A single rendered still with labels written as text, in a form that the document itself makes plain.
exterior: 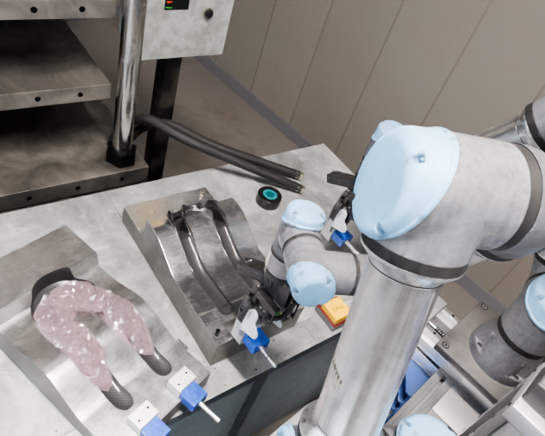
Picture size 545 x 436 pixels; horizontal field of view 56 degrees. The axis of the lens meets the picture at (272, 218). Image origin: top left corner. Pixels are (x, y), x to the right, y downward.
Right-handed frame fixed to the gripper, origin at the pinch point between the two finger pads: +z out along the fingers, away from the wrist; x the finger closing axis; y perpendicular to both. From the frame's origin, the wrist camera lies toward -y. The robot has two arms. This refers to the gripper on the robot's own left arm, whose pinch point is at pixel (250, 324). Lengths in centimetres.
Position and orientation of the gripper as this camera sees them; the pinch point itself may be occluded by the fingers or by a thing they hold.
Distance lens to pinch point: 117.2
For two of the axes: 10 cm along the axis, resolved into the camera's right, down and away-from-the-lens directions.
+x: 7.6, -2.0, 6.2
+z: -2.8, 7.6, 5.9
